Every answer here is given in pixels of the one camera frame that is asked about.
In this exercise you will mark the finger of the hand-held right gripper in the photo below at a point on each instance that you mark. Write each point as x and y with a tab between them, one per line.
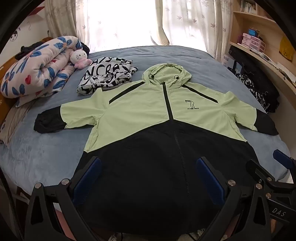
259	170
281	156

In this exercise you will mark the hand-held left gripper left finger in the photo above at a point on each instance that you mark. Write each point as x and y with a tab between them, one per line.
87	178

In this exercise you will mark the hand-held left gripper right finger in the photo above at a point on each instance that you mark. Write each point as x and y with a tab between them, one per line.
209	180

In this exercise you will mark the green and black hooded jacket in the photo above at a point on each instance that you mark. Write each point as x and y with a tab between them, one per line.
138	111

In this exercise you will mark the blue bed sheet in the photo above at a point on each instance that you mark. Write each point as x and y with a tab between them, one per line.
57	150

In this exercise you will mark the black and white patterned cloth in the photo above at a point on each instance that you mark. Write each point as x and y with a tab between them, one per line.
252	90

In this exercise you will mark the stack of papers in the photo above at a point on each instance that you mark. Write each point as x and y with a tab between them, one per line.
282	67

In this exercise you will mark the beige pillow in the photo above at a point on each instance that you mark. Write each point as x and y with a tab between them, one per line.
13	122

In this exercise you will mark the black and white printed cloth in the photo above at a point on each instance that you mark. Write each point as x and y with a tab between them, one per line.
104	76

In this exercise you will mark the yellow paper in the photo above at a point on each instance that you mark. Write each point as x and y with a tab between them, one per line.
288	48

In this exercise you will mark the white labelled box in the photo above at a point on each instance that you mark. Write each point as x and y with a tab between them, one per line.
227	60

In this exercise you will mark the pink drawer organizer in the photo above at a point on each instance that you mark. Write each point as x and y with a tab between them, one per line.
254	42

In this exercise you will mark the floral quilt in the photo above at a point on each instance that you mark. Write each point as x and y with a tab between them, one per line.
34	69

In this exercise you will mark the white cat plush toy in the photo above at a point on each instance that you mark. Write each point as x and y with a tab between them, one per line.
78	56

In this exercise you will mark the blue box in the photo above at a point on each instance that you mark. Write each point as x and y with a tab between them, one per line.
254	32

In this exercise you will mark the black knitted cloth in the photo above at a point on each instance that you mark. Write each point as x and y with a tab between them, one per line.
85	49

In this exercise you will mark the orange wooden headboard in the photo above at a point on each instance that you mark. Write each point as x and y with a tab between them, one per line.
4	69

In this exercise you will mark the dark cloth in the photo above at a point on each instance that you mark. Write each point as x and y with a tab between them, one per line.
30	49

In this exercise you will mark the row of books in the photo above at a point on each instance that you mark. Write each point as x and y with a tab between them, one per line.
248	5

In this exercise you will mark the sheer leaf print curtain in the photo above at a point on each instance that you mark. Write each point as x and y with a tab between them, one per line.
196	23
69	23

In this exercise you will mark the wooden wall shelf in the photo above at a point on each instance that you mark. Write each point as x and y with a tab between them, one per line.
270	25

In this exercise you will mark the cat face wall sticker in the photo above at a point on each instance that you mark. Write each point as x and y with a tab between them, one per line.
15	36

